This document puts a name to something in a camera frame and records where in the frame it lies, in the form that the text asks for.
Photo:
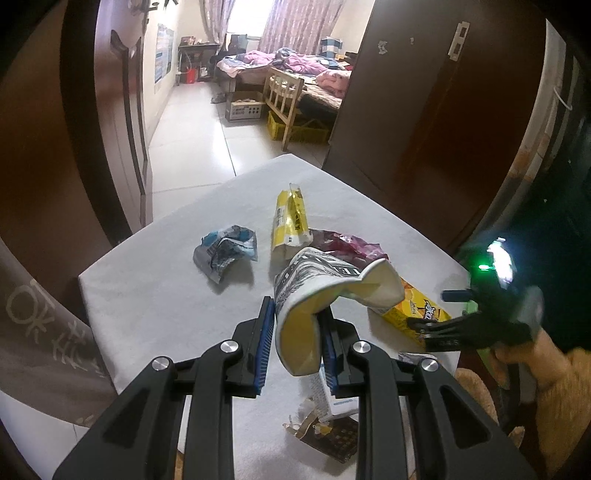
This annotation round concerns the maroon pink wrapper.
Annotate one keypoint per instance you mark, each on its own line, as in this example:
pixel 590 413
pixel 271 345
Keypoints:
pixel 351 244

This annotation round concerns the person's right forearm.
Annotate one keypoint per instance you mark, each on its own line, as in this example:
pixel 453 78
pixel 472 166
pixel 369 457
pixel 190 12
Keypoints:
pixel 572 406

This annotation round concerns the purple blanket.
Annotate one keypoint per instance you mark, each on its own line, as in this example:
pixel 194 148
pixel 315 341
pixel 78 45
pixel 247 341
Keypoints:
pixel 295 62

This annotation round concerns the yellow snack bag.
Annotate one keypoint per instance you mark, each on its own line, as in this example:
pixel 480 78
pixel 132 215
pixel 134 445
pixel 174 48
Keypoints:
pixel 291 221

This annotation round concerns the blue plaid storage bag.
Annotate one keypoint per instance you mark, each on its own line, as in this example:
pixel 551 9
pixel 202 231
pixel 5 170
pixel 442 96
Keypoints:
pixel 331 47

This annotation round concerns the dark wooden desk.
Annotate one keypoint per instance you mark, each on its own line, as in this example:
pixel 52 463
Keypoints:
pixel 198 48

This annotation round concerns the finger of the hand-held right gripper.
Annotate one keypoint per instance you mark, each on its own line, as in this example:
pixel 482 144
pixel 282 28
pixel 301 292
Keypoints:
pixel 457 295
pixel 443 328

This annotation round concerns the yellow orange snack box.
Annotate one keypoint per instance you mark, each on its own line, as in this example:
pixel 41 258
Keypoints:
pixel 411 304

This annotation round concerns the pink window curtain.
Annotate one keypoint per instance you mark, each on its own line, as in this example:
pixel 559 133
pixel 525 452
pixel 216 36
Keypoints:
pixel 214 18
pixel 300 23

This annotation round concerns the white wall hook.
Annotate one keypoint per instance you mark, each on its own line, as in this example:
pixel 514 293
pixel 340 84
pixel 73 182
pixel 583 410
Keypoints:
pixel 563 102

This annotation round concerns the grey blue crumpled wrapper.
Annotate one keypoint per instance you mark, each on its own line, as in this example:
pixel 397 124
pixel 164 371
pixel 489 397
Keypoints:
pixel 226 251

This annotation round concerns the brown wooden door panel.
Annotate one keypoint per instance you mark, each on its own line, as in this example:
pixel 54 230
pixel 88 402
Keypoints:
pixel 415 115

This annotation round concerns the black chair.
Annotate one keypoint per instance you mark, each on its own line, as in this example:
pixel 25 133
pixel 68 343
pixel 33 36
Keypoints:
pixel 236 42

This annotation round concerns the white carton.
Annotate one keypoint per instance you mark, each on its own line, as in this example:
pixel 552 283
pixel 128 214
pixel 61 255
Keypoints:
pixel 341 408

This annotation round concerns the white door frame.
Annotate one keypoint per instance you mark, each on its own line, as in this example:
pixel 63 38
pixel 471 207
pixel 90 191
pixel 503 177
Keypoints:
pixel 561 69

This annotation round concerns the blue wall poster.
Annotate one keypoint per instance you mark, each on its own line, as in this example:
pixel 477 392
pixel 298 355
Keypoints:
pixel 163 53

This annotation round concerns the cardboard box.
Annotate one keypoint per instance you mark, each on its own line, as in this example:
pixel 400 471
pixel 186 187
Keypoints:
pixel 244 110

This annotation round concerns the pair of shoes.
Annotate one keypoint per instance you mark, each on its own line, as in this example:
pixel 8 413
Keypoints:
pixel 218 98

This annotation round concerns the brown printed wrapper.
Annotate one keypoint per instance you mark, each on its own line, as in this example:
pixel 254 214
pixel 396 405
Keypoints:
pixel 332 438

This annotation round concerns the person's right hand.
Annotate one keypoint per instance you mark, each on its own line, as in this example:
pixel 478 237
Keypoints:
pixel 547 364

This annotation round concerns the red bucket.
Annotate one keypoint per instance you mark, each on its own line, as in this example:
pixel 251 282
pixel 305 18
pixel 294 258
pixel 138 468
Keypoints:
pixel 190 77

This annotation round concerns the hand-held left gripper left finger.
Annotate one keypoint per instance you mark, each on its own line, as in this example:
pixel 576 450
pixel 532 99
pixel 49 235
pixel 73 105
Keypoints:
pixel 263 346

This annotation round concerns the tan fuzzy clothing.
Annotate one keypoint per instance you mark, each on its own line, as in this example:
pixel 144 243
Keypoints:
pixel 475 392

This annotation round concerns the yellow plastic crate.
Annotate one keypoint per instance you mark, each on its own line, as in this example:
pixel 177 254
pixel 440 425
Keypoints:
pixel 314 134

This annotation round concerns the light wooden chair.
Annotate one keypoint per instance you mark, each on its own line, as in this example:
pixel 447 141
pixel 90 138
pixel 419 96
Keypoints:
pixel 281 99

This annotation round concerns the white strike plate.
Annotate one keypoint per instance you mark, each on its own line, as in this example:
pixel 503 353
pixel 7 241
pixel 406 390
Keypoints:
pixel 457 41

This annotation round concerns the patterned crushed paper cup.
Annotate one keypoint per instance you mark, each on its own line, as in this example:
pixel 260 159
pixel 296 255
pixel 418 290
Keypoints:
pixel 323 277

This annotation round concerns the bed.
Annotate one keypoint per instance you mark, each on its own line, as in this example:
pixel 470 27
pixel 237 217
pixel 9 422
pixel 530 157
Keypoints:
pixel 249 74

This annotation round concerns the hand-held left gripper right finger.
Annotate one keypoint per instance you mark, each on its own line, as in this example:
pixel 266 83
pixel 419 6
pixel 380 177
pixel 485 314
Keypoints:
pixel 328 355

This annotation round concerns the pink blanket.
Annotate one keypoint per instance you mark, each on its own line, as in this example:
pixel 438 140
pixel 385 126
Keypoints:
pixel 332 82

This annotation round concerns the window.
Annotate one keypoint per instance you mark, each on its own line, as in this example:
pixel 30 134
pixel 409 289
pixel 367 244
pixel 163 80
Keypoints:
pixel 247 16

